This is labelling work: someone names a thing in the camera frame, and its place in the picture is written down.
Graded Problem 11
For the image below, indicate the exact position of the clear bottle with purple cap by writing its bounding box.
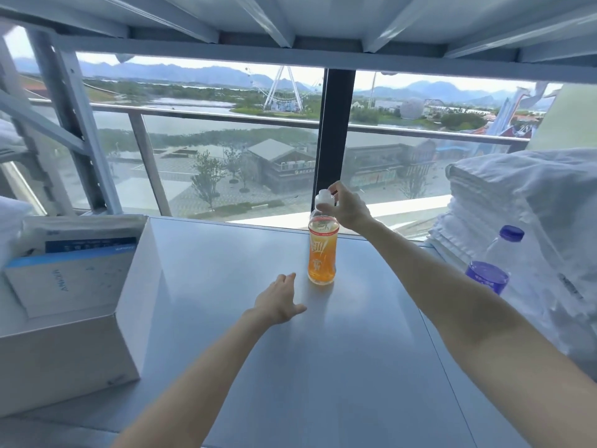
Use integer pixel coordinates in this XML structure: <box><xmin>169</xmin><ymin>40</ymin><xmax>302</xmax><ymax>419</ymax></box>
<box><xmin>465</xmin><ymin>225</ymin><xmax>525</xmax><ymax>296</ymax></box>

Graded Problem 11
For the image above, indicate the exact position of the person's right hand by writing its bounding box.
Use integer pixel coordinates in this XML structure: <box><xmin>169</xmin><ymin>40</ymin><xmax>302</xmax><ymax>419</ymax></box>
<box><xmin>327</xmin><ymin>181</ymin><xmax>375</xmax><ymax>232</ymax></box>

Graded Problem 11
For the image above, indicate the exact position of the white ferris wheel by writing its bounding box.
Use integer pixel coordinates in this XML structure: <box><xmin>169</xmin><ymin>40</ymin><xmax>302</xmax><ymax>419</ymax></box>
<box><xmin>247</xmin><ymin>65</ymin><xmax>325</xmax><ymax>113</ymax></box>

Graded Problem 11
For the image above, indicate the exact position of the white folded towel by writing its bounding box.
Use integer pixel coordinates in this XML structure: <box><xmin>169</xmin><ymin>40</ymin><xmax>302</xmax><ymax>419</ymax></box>
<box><xmin>0</xmin><ymin>196</ymin><xmax>36</xmax><ymax>271</ymax></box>

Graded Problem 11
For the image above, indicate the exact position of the white dome building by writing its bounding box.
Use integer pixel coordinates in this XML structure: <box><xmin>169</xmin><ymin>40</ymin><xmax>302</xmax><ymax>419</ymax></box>
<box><xmin>400</xmin><ymin>98</ymin><xmax>425</xmax><ymax>121</ymax></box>

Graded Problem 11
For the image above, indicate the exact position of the grey roofed building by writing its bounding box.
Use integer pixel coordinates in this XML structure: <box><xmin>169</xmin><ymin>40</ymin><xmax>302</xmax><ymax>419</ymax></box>
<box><xmin>244</xmin><ymin>139</ymin><xmax>319</xmax><ymax>194</ymax></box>

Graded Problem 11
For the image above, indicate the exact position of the grey balcony railing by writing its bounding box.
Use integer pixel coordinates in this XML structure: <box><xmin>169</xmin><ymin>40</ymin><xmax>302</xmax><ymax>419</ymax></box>
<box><xmin>28</xmin><ymin>99</ymin><xmax>532</xmax><ymax>218</ymax></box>

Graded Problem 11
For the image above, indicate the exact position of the person's right forearm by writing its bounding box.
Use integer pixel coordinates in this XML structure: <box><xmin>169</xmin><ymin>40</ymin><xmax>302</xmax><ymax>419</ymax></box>
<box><xmin>358</xmin><ymin>217</ymin><xmax>597</xmax><ymax>448</ymax></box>

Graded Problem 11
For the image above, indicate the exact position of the dark window pillar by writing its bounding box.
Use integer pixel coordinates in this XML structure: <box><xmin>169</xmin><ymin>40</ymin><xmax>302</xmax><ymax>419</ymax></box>
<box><xmin>311</xmin><ymin>68</ymin><xmax>357</xmax><ymax>204</ymax></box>

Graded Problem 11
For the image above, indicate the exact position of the white packet with dark label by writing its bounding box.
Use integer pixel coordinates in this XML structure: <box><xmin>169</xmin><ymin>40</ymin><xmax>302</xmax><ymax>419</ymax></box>
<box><xmin>22</xmin><ymin>216</ymin><xmax>148</xmax><ymax>257</ymax></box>

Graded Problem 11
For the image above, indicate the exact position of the person's left hand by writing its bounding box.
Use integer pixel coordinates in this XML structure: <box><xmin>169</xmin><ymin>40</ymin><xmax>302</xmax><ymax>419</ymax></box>
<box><xmin>247</xmin><ymin>273</ymin><xmax>308</xmax><ymax>326</ymax></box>

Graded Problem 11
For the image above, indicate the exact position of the person's left forearm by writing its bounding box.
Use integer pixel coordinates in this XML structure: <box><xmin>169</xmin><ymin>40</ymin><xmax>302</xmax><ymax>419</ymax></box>
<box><xmin>111</xmin><ymin>309</ymin><xmax>277</xmax><ymax>448</ymax></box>

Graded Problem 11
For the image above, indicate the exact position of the orange drink bottle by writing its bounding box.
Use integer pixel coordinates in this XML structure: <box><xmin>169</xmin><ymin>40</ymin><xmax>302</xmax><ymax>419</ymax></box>
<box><xmin>308</xmin><ymin>189</ymin><xmax>340</xmax><ymax>286</ymax></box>

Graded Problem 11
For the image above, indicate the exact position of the stack of white towels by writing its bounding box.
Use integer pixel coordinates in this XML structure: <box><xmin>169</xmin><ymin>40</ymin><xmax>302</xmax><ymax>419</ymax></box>
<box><xmin>427</xmin><ymin>149</ymin><xmax>597</xmax><ymax>383</ymax></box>

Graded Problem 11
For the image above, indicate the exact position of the white cardboard box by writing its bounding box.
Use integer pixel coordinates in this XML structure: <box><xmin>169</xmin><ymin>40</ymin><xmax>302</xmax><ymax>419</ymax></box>
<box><xmin>0</xmin><ymin>215</ymin><xmax>162</xmax><ymax>418</ymax></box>

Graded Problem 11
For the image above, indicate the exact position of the white packet with blue stripe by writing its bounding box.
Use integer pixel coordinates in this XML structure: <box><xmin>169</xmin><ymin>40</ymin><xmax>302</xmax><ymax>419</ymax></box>
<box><xmin>4</xmin><ymin>249</ymin><xmax>139</xmax><ymax>319</ymax></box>

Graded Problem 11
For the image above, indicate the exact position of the beige panel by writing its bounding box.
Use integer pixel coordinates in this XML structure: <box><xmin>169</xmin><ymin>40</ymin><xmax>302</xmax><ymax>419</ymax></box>
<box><xmin>527</xmin><ymin>83</ymin><xmax>597</xmax><ymax>152</ymax></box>

